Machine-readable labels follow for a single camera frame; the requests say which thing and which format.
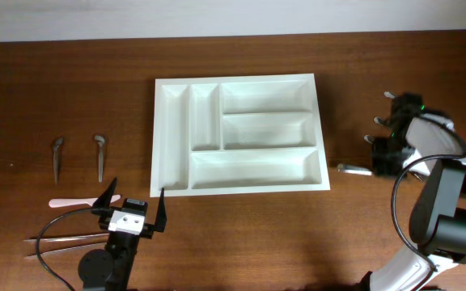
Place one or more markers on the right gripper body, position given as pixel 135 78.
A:
pixel 387 153

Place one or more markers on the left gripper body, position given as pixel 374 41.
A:
pixel 104 216

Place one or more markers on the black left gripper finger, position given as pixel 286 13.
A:
pixel 104 200
pixel 161 215

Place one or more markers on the metal tablespoon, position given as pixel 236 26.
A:
pixel 389 95
pixel 380 121

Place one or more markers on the metal fork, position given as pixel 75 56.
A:
pixel 353 170
pixel 369 139

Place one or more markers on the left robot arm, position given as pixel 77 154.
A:
pixel 109 268

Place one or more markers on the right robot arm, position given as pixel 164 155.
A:
pixel 437 226

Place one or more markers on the small metal teaspoon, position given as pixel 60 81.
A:
pixel 101 142
pixel 56 146

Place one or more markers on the white cutlery tray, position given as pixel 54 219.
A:
pixel 237 135

